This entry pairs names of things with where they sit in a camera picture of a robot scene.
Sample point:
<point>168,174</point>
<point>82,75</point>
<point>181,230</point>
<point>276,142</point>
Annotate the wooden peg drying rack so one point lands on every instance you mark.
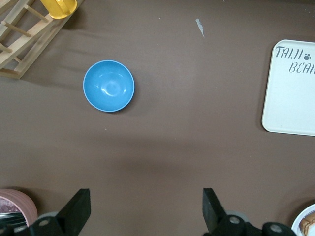
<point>37,44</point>

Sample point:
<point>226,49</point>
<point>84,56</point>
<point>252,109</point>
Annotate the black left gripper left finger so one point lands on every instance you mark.
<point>73,211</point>

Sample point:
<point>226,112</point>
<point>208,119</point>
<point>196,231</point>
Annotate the blue bowl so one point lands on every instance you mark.
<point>109,86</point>

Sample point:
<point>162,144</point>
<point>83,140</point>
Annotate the small white tape scrap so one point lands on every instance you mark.
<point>200,27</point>

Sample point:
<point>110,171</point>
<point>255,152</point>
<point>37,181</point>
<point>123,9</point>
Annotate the pink bowl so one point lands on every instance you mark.
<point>27,206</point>

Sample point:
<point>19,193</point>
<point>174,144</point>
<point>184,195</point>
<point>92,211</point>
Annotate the cream bear print tray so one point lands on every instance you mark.
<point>290,103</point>

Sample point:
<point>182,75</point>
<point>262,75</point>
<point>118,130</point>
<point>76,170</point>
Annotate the yellow mug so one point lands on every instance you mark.
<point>59,8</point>

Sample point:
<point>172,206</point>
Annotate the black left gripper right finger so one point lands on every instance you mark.
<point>214,216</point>

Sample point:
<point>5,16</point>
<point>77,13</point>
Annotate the white round plate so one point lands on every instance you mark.
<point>299,221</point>

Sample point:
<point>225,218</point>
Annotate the bread slice under egg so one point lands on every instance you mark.
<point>308,222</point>

